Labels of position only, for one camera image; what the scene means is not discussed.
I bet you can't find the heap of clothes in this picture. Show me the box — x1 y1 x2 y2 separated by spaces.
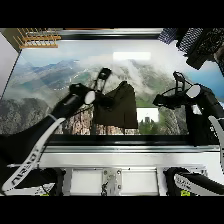
175 28 224 72

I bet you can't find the silver frame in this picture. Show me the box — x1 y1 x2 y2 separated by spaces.
6 144 224 197

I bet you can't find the dark brown garment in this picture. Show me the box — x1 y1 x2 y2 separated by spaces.
92 80 139 130

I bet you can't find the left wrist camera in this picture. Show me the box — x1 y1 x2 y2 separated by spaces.
94 67 113 93

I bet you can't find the blue checked garment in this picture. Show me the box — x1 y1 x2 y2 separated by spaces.
157 28 180 45

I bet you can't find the brown clothes hanger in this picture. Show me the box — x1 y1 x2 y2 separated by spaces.
16 28 62 41
14 36 63 50

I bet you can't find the black garment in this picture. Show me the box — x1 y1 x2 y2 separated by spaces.
184 103 211 148

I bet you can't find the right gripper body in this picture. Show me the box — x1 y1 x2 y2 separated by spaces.
152 93 186 110

